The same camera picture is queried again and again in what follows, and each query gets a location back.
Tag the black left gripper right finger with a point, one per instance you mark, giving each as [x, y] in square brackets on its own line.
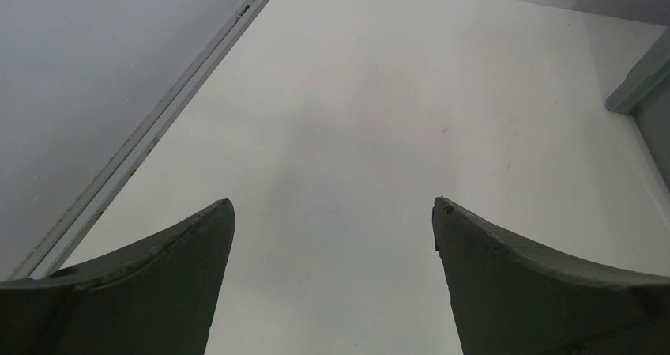
[513, 295]

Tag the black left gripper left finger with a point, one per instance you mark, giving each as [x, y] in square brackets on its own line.
[155, 296]

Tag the grey plastic storage bin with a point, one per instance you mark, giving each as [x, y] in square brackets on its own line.
[644, 95]

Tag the aluminium left frame rail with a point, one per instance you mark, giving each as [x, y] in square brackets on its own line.
[82, 82]

